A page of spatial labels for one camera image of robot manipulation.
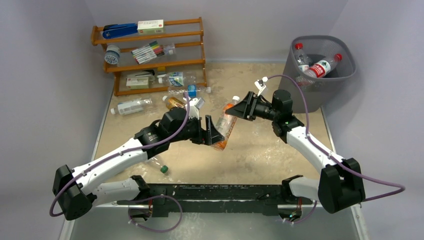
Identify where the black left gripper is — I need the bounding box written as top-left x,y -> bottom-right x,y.
169,114 -> 223,146

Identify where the orange juice bottle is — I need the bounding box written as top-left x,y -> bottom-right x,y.
212,95 -> 240,151

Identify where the red label tea bottle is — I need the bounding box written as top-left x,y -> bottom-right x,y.
162,95 -> 186,110

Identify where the green label water bottle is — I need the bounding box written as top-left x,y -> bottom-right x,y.
145,157 -> 169,174

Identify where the red cap scenic bottle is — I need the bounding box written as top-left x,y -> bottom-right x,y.
293,43 -> 313,72

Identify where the red cap water bottle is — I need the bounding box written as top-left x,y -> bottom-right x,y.
303,53 -> 343,78

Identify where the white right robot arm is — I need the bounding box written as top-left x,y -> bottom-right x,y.
225,89 -> 366,214

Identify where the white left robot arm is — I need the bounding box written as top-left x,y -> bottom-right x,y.
49,107 -> 225,221

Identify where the clear bottle blue label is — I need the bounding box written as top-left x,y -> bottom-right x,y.
167,84 -> 212,98

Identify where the blue white label bottle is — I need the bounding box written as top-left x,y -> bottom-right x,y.
157,71 -> 198,87

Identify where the clear bottle white label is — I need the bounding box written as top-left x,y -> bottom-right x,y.
110,98 -> 153,116

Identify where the wooden shelf rack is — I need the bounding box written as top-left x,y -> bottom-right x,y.
90,17 -> 206,97

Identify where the green white carton box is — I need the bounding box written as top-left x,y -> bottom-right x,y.
126,75 -> 155,90

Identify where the pack of coloured markers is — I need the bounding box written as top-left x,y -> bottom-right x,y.
131,41 -> 165,64

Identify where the white red box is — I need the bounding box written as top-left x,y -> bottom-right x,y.
137,19 -> 165,35

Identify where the blue stapler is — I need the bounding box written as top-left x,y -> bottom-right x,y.
102,23 -> 138,39

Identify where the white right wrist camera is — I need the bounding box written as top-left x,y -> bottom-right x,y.
254,76 -> 269,96

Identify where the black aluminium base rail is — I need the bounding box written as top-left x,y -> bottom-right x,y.
116,183 -> 298,218

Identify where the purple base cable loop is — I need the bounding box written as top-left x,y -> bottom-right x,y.
127,194 -> 184,233

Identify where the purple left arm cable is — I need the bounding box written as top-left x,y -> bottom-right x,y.
48,91 -> 191,218

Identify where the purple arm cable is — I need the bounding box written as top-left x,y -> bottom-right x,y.
48,91 -> 191,218
266,74 -> 407,203

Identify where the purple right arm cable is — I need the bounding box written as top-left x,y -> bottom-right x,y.
266,74 -> 407,203

